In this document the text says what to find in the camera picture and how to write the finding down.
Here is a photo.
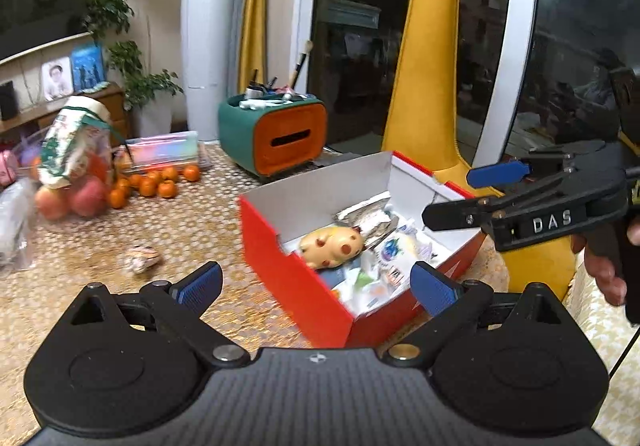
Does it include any wooden tv cabinet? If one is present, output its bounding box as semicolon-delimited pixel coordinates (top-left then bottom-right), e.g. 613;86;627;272
0;82;132;147

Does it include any small striped snack pack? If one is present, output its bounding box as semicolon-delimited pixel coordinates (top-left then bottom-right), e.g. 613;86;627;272
122;245;162;275

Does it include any bun snack pack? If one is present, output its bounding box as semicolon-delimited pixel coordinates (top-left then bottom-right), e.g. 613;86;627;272
376;225;437;272

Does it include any silver foil pouch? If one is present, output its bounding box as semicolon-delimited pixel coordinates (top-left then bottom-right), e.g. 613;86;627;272
333;191;399;249

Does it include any green potted plant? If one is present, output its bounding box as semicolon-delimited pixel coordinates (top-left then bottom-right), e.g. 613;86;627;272
85;0;182;136

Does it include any blue book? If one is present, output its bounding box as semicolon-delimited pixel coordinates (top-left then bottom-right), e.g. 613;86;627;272
70;43;105;92

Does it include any green orange tissue box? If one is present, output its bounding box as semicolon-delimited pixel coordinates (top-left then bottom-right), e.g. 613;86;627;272
218;94;328;177

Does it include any red white cardboard box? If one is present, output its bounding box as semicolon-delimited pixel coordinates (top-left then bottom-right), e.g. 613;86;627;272
240;151;485;348

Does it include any mandarin orange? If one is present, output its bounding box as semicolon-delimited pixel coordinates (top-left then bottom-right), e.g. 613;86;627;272
128;174;142;191
108;187;128;210
156;180;178;199
182;165;201;182
162;167;180;183
138;177;157;198

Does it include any yellow curtain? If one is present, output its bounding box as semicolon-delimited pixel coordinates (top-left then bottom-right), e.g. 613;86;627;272
236;0;267;90

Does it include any person right hand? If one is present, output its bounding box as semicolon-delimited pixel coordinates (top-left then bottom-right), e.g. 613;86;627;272
570;235;627;307

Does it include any pastel plastic box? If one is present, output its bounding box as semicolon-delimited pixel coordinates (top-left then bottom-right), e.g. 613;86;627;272
114;131;212;174

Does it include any portrait photo card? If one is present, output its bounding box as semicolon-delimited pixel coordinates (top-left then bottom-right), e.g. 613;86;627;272
41;56;74;101

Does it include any bag of apples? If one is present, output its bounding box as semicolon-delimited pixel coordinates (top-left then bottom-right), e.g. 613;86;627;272
14;131;114;221

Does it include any yellow pig toy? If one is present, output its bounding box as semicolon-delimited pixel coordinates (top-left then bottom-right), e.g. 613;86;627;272
298;225;364;271

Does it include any clear crumpled plastic bag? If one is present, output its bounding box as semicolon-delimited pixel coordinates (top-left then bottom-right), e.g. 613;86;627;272
0;177;37;277

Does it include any white green plastic bag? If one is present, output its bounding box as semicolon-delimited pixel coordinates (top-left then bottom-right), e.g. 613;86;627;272
318;250;398;317

